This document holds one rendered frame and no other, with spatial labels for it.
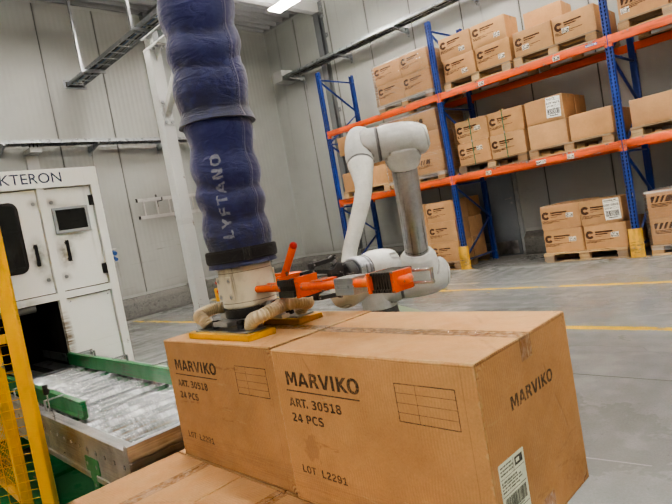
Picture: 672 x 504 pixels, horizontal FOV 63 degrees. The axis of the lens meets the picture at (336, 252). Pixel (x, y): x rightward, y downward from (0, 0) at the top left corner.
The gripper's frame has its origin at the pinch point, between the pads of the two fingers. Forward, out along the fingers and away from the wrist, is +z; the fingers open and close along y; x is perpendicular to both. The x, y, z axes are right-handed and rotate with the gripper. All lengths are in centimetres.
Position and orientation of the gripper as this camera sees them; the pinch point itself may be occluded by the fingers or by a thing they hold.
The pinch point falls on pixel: (302, 285)
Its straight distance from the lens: 157.2
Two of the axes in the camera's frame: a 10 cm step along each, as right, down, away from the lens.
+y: 1.7, 9.8, 0.5
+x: -6.9, 0.8, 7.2
